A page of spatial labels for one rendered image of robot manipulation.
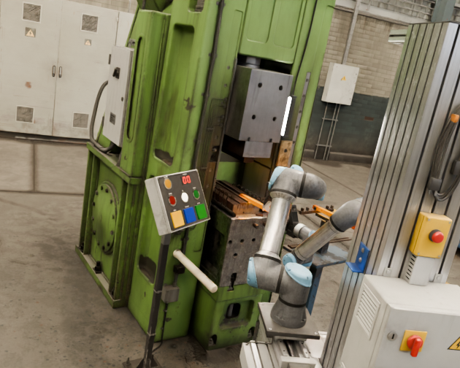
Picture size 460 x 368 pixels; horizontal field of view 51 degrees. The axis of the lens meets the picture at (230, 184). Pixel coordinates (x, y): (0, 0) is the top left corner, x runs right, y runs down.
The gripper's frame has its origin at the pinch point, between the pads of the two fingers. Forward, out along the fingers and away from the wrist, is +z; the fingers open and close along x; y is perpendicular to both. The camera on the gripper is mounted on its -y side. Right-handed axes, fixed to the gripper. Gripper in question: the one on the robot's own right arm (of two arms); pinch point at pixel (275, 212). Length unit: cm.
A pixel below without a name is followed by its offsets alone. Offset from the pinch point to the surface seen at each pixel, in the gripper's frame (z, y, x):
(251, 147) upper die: 23.8, -31.7, -7.1
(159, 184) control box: 6, -15, -71
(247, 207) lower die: 24.4, 5.8, -1.2
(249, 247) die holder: 18.9, 29.4, 1.1
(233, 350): 17, 101, 3
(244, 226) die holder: 18.6, 15.6, -5.3
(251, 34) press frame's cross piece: 38, -93, -11
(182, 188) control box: 11, -12, -55
